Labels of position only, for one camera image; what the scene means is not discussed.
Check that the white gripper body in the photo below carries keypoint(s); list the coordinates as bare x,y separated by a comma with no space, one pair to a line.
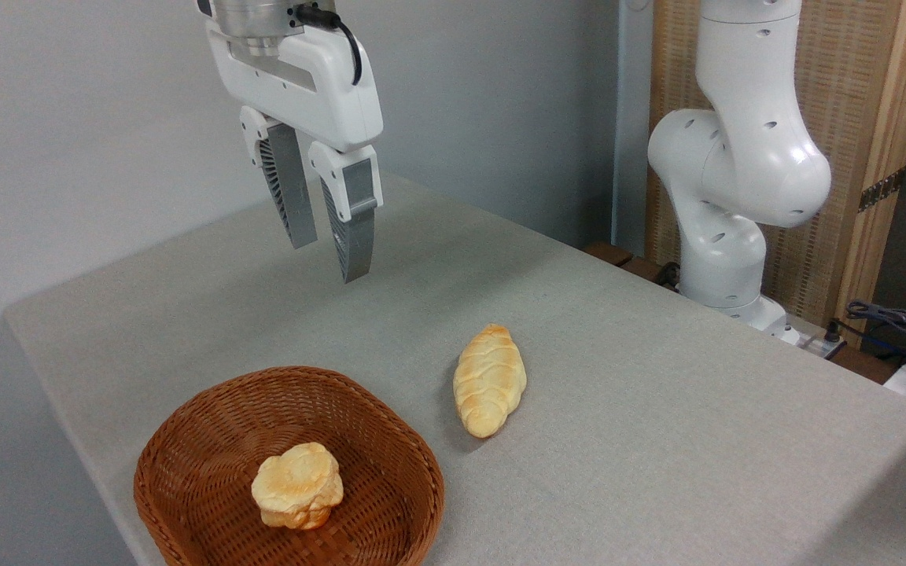
319,86

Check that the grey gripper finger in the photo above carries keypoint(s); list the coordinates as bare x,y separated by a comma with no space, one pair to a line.
355,236
292,181

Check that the round bread bun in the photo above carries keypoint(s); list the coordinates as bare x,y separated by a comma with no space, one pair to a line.
297,486

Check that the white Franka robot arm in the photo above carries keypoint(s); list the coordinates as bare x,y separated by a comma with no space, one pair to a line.
744,165

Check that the long braided bread loaf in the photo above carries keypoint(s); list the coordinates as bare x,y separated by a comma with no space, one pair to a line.
489,381

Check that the dark wooden base board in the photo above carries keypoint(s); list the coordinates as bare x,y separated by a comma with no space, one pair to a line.
618,258

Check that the brown woven wicker basket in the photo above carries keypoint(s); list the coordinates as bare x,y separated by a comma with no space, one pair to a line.
201,464

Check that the grey tablecloth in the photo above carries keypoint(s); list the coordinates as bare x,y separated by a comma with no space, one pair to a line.
618,440

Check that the white power strip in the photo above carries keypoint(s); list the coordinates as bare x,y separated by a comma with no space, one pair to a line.
815,342

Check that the wooden woven screen panel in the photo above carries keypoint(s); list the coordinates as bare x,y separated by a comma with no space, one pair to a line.
862,102

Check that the metal screen hinge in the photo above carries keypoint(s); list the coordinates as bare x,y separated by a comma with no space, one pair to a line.
881,189

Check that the white vertical post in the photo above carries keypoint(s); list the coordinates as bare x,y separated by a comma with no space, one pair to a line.
632,126

